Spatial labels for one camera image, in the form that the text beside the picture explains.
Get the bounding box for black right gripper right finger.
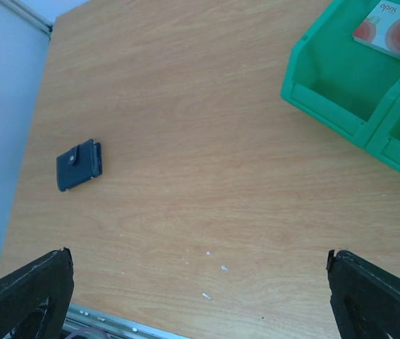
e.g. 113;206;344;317
326;249;400;338

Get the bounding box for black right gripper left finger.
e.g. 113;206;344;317
0;248;74;338

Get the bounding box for dark blue card holder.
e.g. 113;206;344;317
56;139;102;192

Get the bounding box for white card with red circles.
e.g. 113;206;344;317
352;1;400;59

